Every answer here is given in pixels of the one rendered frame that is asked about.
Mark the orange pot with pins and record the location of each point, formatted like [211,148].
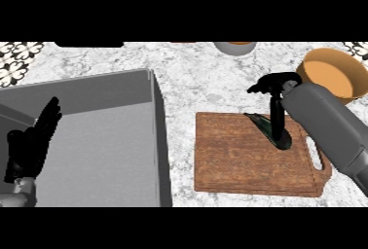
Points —
[330,76]

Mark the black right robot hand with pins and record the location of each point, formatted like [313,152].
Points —
[275,107]

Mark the large flat grey door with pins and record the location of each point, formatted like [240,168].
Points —
[95,139]

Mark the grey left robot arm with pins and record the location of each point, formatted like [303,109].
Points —
[16,194]

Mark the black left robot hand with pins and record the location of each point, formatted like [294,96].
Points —
[30,146]

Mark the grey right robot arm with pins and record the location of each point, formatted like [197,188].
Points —
[330,129]

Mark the brown wooden cutting board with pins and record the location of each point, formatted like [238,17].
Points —
[248,155]

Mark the dark eggplant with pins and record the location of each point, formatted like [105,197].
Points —
[265,127]

